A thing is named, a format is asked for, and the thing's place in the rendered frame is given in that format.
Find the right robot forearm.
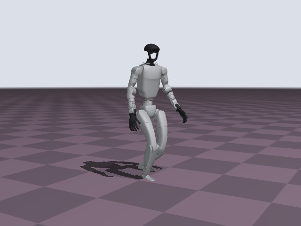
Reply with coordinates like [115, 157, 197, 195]
[127, 87, 136, 113]

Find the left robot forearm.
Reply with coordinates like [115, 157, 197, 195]
[167, 90, 179, 110]

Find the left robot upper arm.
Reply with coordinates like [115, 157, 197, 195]
[161, 66, 171, 93]

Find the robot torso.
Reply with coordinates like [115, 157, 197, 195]
[137, 62, 162, 118]

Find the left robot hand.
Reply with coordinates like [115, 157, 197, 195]
[175, 104, 188, 123]

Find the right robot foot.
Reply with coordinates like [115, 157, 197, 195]
[140, 175, 155, 181]

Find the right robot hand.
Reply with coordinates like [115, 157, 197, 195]
[129, 109, 141, 131]

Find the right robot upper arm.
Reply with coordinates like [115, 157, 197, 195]
[128, 66, 143, 95]

